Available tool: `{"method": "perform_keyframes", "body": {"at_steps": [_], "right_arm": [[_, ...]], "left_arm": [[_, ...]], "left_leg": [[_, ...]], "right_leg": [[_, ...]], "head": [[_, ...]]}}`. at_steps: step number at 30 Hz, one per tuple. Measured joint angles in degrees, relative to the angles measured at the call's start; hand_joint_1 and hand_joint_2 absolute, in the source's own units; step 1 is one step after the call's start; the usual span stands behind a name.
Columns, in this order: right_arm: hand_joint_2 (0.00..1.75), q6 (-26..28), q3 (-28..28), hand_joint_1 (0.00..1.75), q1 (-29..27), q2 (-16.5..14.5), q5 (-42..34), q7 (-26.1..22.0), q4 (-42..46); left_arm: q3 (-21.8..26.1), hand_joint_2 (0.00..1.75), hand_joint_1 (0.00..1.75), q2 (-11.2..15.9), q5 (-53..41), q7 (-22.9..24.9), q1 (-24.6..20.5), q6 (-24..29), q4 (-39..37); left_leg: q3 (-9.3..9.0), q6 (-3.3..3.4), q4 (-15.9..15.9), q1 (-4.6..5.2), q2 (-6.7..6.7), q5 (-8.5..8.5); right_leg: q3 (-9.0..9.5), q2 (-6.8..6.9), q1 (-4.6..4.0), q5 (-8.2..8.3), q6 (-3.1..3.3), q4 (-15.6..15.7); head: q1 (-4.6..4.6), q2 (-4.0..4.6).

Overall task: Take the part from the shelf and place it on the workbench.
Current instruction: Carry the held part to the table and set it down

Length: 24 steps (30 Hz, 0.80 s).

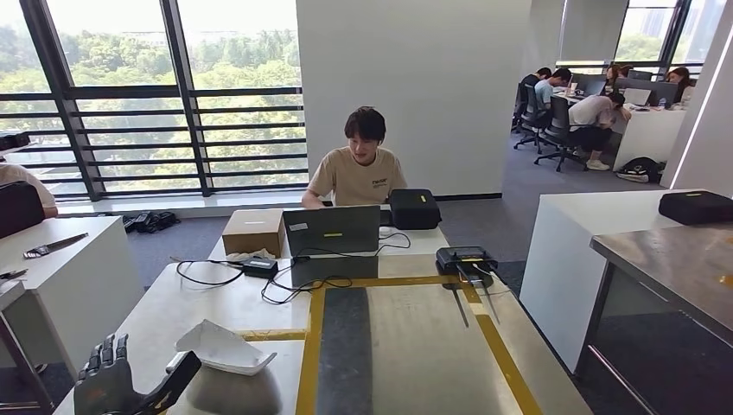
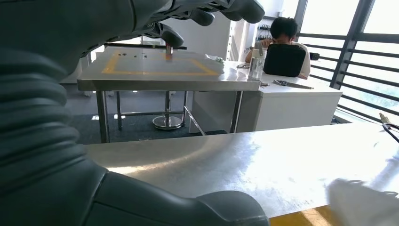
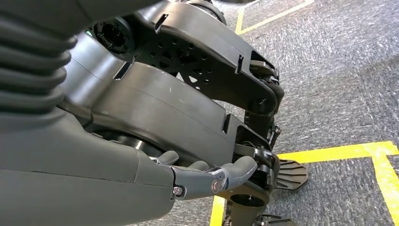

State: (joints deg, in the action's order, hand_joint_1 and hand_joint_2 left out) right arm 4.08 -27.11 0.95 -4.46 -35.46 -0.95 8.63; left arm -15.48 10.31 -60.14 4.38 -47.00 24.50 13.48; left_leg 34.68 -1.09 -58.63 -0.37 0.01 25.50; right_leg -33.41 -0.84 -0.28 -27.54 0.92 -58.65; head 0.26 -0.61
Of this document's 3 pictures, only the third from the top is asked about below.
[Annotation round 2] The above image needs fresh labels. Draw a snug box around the robot right leg black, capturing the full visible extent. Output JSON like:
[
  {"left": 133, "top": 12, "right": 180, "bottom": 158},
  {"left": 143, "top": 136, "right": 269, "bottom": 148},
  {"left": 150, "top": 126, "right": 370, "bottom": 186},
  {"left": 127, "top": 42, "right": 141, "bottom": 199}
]
[{"left": 59, "top": 31, "right": 281, "bottom": 226}]

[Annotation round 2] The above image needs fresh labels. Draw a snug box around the robot leg black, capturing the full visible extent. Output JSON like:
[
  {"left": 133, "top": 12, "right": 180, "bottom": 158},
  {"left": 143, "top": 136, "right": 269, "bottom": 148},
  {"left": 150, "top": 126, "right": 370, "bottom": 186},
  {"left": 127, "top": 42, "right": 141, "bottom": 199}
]
[
  {"left": 59, "top": 31, "right": 281, "bottom": 226},
  {"left": 86, "top": 0, "right": 285, "bottom": 150}
]

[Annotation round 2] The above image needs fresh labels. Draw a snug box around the robot left leg black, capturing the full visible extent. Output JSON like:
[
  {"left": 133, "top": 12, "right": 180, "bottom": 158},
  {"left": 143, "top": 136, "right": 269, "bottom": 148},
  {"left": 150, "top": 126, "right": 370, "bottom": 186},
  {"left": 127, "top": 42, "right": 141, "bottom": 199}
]
[{"left": 86, "top": 0, "right": 285, "bottom": 150}]

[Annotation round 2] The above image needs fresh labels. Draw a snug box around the robot right foot black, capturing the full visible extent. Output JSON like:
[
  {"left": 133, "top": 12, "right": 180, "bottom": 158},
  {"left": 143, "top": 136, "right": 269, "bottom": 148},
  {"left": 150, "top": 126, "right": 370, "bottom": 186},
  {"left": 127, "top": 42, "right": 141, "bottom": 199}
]
[{"left": 254, "top": 213, "right": 297, "bottom": 226}]

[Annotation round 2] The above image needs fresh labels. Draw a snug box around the robot foot black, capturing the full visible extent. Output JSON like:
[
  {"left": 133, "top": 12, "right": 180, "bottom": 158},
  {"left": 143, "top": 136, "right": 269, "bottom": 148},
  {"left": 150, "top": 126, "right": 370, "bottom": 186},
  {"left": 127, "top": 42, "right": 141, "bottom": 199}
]
[
  {"left": 274, "top": 159, "right": 309, "bottom": 192},
  {"left": 254, "top": 213, "right": 297, "bottom": 226}
]

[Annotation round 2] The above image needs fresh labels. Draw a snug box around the robot left foot black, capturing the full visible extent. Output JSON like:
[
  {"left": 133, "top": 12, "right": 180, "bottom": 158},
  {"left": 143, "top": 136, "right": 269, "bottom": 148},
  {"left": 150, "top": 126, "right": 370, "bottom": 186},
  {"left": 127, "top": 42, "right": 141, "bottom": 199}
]
[{"left": 274, "top": 159, "right": 309, "bottom": 192}]

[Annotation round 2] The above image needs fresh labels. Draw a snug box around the yellow floor tape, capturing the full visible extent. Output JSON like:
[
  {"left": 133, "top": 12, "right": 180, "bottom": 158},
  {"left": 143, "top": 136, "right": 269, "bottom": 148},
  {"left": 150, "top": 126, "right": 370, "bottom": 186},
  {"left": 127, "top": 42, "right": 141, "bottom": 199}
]
[
  {"left": 234, "top": 0, "right": 315, "bottom": 35},
  {"left": 209, "top": 141, "right": 399, "bottom": 226}
]

